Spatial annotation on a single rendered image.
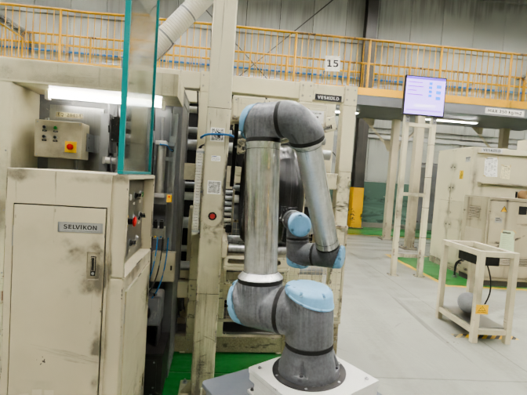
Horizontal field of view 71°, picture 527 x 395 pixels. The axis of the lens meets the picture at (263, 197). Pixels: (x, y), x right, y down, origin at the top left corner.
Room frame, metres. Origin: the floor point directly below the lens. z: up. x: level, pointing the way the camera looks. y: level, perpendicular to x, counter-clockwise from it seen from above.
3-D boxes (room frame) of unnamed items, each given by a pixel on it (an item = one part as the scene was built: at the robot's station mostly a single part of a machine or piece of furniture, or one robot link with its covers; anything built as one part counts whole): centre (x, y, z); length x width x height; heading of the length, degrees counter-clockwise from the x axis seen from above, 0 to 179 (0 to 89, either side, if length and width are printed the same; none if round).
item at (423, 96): (5.35, -2.18, 2.60); 0.60 x 0.05 x 0.55; 94
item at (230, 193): (2.52, 0.30, 1.05); 0.20 x 0.15 x 0.30; 97
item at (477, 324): (3.43, -2.02, 0.40); 0.60 x 0.35 x 0.80; 4
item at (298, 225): (1.50, -0.14, 1.11); 0.12 x 0.09 x 0.10; 7
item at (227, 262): (2.03, 0.02, 0.84); 0.36 x 0.09 x 0.06; 97
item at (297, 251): (1.49, -0.16, 1.00); 0.12 x 0.09 x 0.12; 62
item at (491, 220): (5.41, -3.52, 0.62); 0.91 x 0.58 x 1.25; 94
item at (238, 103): (2.48, -0.06, 1.71); 0.61 x 0.25 x 0.15; 97
